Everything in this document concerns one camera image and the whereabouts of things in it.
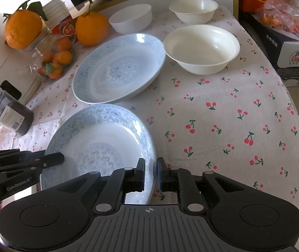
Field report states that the blue patterned plate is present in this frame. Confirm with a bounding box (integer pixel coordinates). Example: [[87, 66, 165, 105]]
[[73, 34, 166, 104], [40, 104, 156, 204]]

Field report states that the large cream bowl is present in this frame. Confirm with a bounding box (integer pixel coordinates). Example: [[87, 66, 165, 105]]
[[164, 25, 241, 75]]

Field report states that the stack of white bowls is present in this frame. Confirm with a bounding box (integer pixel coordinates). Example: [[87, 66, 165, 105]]
[[42, 0, 70, 30]]

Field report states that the dark spice jar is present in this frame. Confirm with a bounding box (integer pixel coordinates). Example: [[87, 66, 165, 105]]
[[0, 88, 34, 136]]

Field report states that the glass jar of tangerines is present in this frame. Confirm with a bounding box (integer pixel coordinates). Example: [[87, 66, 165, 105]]
[[21, 32, 76, 83]]

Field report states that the red instant noodle cup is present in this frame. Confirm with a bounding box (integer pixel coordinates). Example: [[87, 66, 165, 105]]
[[52, 17, 77, 43]]

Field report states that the orange with leaves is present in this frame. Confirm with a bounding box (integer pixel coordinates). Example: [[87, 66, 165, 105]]
[[2, 0, 47, 50]]

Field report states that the orange on table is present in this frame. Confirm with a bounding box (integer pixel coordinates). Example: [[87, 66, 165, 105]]
[[75, 0, 110, 47]]

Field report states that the small white bowl left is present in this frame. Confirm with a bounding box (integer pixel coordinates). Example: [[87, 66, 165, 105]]
[[108, 3, 152, 35]]

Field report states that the Ganten water carton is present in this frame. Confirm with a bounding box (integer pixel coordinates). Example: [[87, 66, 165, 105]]
[[239, 11, 299, 87]]

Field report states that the small cream bowl right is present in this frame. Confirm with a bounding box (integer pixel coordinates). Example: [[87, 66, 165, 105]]
[[169, 0, 218, 25]]

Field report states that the plastic bag of tangerines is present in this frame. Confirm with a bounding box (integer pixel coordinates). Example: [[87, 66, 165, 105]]
[[255, 0, 299, 35]]

